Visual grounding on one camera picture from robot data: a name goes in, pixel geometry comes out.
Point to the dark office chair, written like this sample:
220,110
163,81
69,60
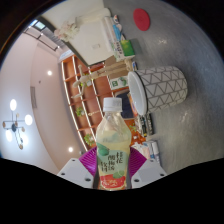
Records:
126,105

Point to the window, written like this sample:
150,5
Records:
41,28

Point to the white desk partition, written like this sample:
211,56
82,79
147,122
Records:
88,46

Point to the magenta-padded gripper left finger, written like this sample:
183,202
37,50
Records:
75,171

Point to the white mug with triangle pattern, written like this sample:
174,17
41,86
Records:
163,87

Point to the wooden shelf unit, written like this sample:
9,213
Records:
80,110

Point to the short green box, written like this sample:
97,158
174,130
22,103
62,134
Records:
127,48

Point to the clear drink bottle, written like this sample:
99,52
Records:
112,146

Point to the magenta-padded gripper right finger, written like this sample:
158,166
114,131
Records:
150,170

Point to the branching globe ceiling lamp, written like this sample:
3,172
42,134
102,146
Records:
15,126

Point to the flat round red coaster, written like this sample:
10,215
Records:
141,19

